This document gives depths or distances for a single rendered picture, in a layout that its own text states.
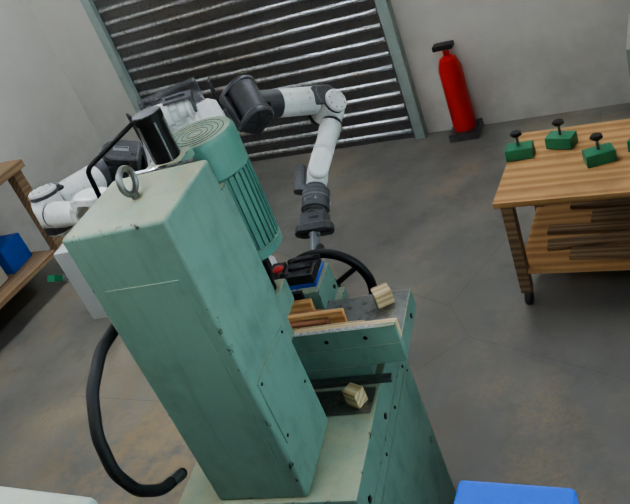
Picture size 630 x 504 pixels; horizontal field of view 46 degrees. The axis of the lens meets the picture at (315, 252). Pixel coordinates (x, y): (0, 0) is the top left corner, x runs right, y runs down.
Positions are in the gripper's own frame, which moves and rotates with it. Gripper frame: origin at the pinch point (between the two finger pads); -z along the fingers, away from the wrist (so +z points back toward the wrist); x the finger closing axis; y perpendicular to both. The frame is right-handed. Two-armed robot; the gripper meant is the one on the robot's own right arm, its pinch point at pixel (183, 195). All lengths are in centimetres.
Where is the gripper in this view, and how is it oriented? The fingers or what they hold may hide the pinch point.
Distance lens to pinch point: 180.8
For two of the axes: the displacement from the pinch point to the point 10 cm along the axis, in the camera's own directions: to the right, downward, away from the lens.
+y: 1.3, 9.9, -0.8
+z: -9.2, 1.5, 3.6
